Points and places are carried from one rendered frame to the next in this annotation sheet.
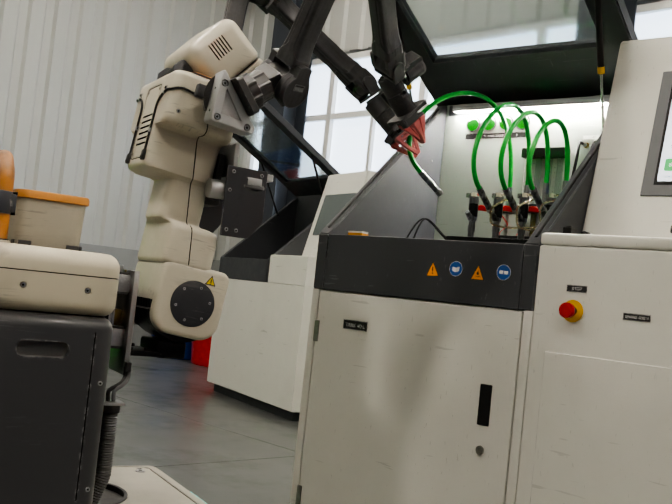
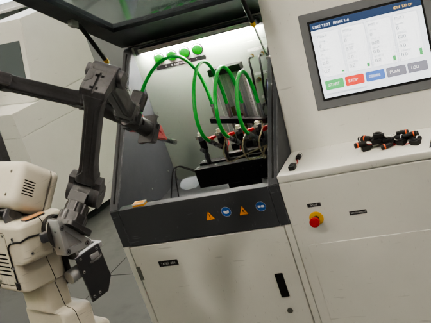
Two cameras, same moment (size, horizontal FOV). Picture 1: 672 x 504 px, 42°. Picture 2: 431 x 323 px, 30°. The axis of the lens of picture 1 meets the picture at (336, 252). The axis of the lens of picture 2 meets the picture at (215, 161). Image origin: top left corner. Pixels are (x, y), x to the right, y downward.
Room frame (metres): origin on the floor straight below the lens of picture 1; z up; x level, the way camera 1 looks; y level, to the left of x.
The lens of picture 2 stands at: (-0.41, 0.36, 1.95)
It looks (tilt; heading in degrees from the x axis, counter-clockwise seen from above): 18 degrees down; 345
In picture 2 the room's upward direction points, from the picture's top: 19 degrees counter-clockwise
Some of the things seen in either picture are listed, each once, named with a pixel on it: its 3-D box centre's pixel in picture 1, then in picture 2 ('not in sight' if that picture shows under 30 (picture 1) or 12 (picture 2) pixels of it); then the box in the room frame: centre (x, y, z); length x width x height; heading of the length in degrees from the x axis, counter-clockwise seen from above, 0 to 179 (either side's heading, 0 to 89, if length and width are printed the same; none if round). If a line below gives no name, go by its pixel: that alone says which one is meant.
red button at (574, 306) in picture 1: (569, 310); (315, 220); (2.02, -0.55, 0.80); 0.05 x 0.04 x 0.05; 50
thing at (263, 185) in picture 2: (419, 269); (198, 215); (2.34, -0.23, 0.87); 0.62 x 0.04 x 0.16; 50
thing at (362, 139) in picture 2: not in sight; (387, 138); (1.94, -0.85, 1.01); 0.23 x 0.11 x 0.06; 50
